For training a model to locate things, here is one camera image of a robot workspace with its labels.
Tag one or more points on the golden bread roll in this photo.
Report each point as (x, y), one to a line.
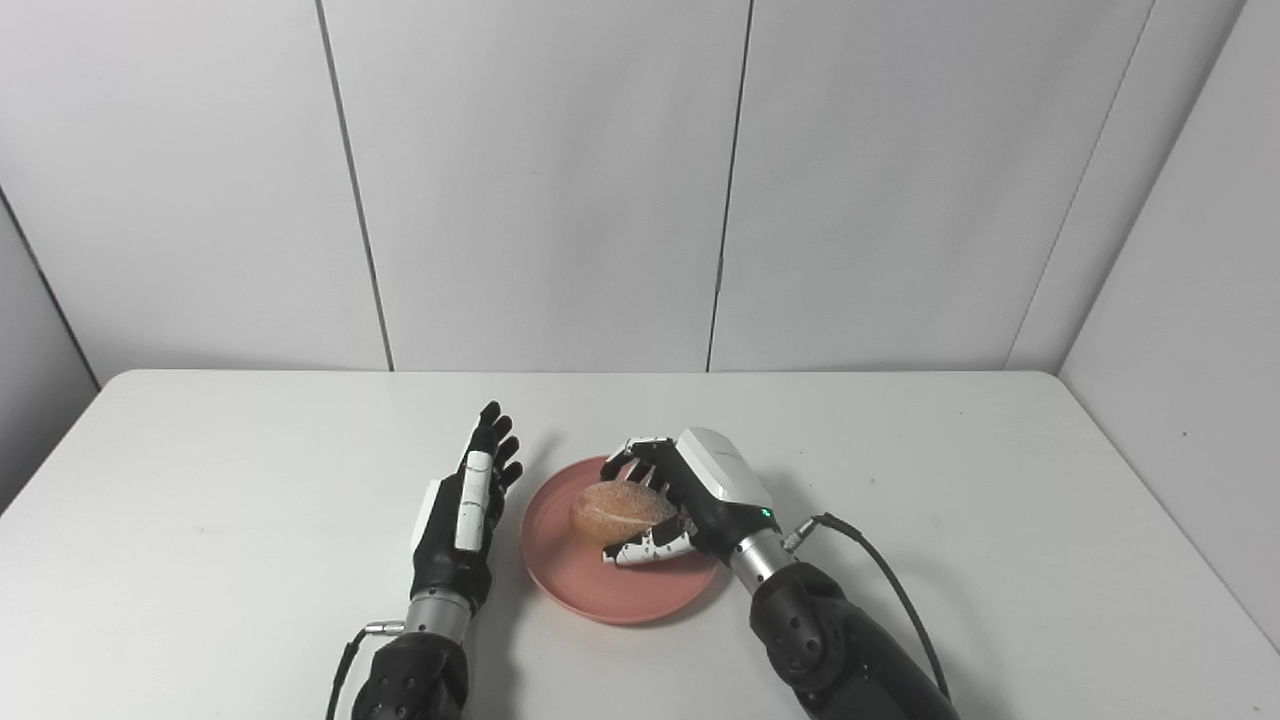
(620, 510)

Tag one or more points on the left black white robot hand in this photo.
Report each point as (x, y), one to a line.
(445, 560)

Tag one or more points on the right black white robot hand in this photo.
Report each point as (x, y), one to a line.
(720, 490)

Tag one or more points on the pink round plate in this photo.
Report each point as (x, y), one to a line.
(590, 580)

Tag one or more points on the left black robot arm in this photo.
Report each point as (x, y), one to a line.
(415, 665)

